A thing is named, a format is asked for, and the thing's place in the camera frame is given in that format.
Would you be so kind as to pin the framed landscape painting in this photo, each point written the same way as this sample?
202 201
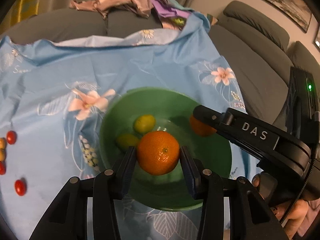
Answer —
296 10

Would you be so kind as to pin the pink cloth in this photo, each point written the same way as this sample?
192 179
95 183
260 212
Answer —
141 8

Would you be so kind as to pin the person's right hand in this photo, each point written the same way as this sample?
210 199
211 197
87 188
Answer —
301 216

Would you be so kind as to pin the small orange mandarin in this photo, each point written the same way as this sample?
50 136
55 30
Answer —
200 128

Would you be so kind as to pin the light blue floral cloth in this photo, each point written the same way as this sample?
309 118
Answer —
54 96

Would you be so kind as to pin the large orange mandarin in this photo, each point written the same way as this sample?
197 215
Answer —
158 153

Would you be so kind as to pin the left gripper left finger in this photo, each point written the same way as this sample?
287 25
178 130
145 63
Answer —
66 216

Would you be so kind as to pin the yellow longan fruit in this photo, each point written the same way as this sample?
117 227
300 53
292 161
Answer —
3 143
2 155

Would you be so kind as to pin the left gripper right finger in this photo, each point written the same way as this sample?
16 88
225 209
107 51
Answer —
250 216

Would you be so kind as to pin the yellow-green fruit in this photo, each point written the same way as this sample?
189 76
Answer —
144 124
126 140

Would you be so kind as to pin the purple cloth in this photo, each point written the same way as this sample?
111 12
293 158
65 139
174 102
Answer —
171 14

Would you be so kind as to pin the red cherry tomato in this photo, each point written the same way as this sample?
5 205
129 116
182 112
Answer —
2 168
11 137
20 187

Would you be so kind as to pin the green bowl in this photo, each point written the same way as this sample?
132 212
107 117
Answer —
156 121

